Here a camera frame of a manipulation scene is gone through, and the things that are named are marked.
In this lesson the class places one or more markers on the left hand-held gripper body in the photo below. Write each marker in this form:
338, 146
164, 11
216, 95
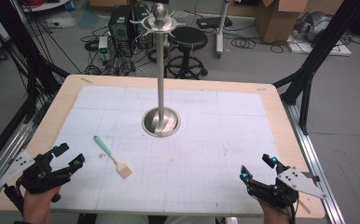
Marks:
41, 179

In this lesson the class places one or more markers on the white flat board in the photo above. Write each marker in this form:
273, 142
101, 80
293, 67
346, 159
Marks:
333, 48

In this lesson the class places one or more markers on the small grey power supply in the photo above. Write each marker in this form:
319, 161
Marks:
103, 46

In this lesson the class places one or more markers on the white stand pole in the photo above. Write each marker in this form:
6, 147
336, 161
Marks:
221, 28

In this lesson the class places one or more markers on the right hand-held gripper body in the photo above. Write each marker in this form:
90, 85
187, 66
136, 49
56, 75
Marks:
296, 182

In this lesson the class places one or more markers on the aluminium rail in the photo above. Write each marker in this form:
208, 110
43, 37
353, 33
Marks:
4, 155
311, 149

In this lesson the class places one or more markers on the person's clothing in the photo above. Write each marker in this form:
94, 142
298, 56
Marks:
122, 219

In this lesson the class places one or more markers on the flat black device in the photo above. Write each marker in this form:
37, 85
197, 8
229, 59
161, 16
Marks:
214, 21

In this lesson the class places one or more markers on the white grid mat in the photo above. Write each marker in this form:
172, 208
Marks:
200, 161

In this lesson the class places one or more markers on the black frame strut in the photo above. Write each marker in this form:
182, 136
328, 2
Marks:
29, 62
311, 68

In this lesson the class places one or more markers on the tall metal hook stand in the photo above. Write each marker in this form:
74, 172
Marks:
160, 77

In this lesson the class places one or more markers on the person's right hand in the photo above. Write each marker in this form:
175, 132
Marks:
276, 214

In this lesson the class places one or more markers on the grey rounded appliance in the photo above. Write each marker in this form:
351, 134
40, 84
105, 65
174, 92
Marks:
315, 26

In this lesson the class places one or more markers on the cardboard box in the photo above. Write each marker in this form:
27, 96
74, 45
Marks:
277, 21

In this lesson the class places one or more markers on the person's left hand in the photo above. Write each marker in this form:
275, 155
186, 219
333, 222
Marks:
38, 207

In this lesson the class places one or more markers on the black computer tower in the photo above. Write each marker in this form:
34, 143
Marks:
120, 23

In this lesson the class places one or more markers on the black round stool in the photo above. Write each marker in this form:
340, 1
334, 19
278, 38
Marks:
188, 37

